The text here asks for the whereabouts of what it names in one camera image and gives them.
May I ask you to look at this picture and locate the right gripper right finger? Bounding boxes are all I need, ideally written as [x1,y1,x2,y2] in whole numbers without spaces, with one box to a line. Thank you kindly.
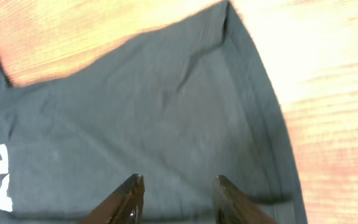
[213,175,277,224]

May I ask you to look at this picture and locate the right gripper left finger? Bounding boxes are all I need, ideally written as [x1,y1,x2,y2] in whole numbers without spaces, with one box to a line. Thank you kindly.
[78,174,145,224]

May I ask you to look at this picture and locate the black t-shirt white letters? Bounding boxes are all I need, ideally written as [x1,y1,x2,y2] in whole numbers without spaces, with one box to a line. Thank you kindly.
[0,1,307,223]

